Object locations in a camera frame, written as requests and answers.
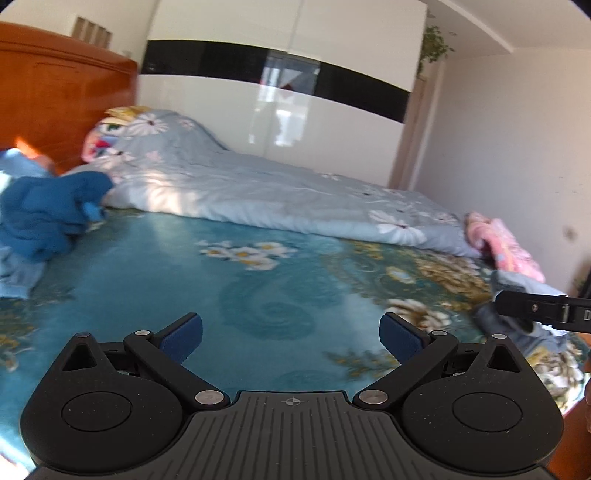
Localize pink blanket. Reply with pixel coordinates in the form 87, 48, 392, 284
465, 212, 546, 283

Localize teal floral bed sheet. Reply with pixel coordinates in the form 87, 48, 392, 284
0, 209, 590, 471

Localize light blue denim garment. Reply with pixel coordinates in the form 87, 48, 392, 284
1, 148, 54, 299

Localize dark blue garment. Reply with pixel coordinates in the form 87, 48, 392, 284
1, 171, 113, 262

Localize light blue floral quilt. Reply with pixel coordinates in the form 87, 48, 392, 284
76, 110, 479, 258

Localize colourful cartoon pillow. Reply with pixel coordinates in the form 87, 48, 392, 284
81, 105, 150, 163

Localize white black-striped wardrobe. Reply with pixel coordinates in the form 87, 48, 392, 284
139, 1, 427, 186

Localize orange wooden headboard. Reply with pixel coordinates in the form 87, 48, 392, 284
1, 22, 137, 174

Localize green potted plant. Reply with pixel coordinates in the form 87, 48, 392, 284
417, 25, 455, 76

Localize wooden door frame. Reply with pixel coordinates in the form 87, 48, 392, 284
389, 60, 446, 190

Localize wall switch panel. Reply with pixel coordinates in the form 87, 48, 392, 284
71, 17, 112, 49

